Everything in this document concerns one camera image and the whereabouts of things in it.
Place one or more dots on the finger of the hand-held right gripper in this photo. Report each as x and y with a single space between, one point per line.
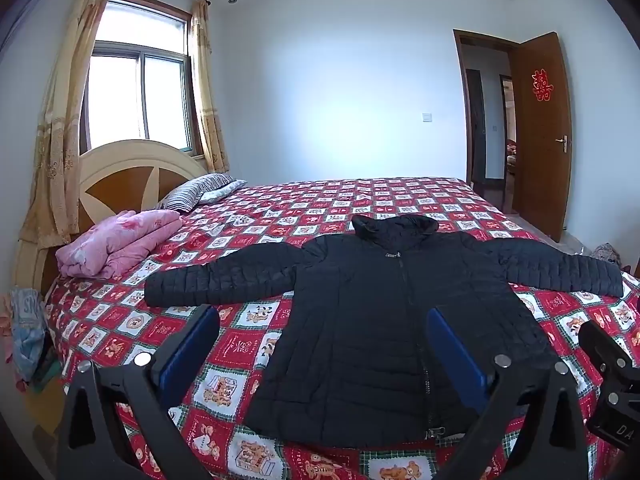
602 345

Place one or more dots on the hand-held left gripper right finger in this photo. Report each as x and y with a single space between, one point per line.
457 355

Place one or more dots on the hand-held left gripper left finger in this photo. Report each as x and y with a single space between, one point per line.
194 346

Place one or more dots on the black puffer jacket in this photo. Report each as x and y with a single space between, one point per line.
360 310

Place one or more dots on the pile of colourful clothes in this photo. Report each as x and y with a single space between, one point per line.
27 330

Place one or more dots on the crumpled patterned cloth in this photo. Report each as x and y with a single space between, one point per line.
606 254

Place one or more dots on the pink folded quilt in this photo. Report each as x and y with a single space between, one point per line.
120 242

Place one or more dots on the striped pillow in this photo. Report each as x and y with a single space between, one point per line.
192 192

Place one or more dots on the grey patterned pillow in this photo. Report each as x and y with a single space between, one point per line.
225 191

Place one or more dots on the red checkered printed bedspread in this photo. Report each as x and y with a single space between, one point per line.
300 200

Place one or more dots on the cream and wood headboard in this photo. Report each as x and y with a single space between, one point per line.
125 175

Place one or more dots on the brown wooden door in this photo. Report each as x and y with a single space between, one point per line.
537 170

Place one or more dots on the dark hallway door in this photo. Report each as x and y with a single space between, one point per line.
475 125

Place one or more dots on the narrow beige curtain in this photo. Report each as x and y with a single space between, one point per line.
207 90

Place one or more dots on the long beige curtain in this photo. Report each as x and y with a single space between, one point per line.
60 120

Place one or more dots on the window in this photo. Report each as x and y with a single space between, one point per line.
145 85

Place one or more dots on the red paper door decoration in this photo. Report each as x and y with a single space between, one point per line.
541 85

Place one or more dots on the brown door frame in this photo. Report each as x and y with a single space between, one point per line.
457 110

